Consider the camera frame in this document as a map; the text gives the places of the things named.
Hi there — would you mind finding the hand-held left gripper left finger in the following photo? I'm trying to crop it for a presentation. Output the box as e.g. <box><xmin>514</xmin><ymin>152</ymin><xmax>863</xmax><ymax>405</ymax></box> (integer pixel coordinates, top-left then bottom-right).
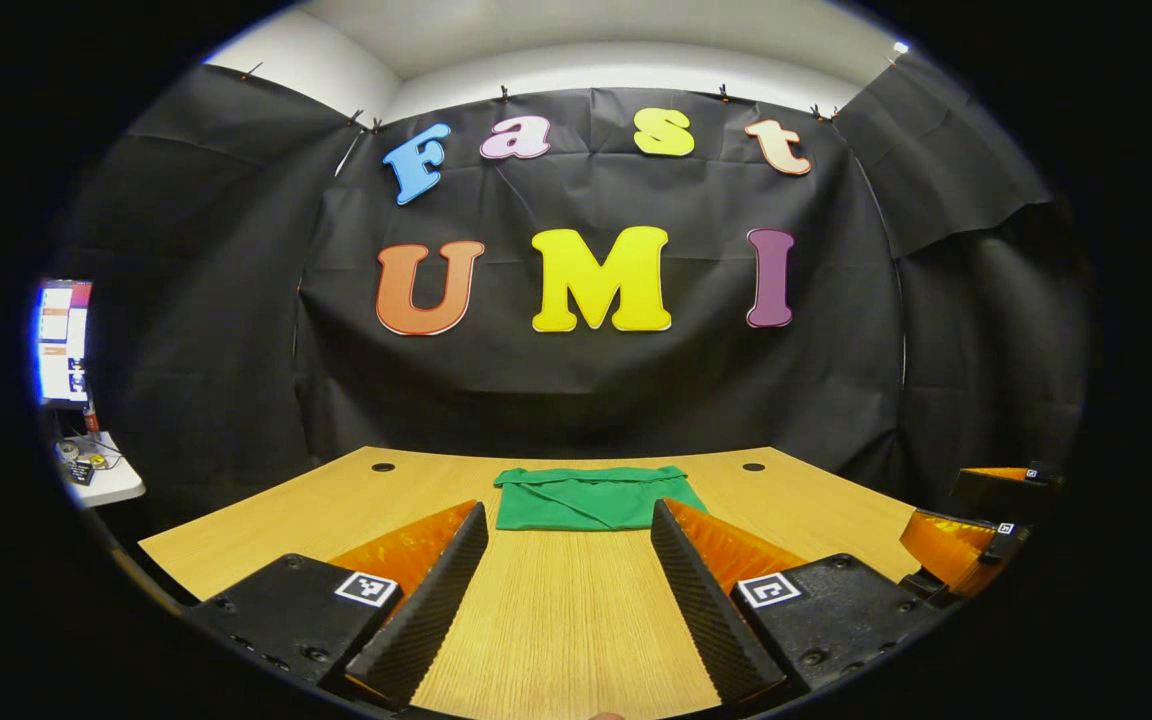
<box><xmin>181</xmin><ymin>500</ymin><xmax>490</xmax><ymax>713</ymax></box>

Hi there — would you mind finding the computer monitor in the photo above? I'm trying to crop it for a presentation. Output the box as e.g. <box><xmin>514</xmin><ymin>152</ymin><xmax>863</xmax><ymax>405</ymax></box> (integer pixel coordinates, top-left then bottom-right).
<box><xmin>36</xmin><ymin>280</ymin><xmax>94</xmax><ymax>409</ymax></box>

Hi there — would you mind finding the green T-shirt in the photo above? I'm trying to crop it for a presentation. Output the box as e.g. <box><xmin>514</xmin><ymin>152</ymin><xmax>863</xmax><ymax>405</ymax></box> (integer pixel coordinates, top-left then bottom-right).
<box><xmin>493</xmin><ymin>465</ymin><xmax>709</xmax><ymax>532</ymax></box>

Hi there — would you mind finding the white side table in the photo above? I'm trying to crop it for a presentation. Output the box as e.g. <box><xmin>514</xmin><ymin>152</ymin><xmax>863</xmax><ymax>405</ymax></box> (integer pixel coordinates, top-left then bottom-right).
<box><xmin>51</xmin><ymin>430</ymin><xmax>147</xmax><ymax>509</ymax></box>

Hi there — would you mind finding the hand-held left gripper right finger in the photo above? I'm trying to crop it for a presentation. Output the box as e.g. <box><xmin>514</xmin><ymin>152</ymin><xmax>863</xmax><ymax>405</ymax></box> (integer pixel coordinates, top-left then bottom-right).
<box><xmin>649</xmin><ymin>498</ymin><xmax>947</xmax><ymax>709</ymax></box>

